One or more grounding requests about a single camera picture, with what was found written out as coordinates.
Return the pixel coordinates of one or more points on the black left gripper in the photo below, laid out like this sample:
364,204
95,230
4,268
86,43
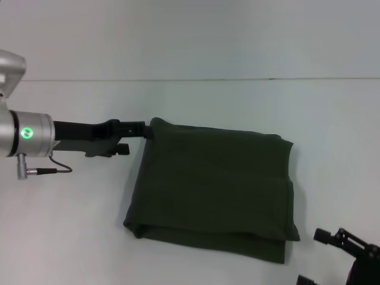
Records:
86,136

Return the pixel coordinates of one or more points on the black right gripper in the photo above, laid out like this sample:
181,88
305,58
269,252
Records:
366,264

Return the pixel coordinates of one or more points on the dark green shirt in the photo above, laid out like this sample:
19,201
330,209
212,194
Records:
213,190

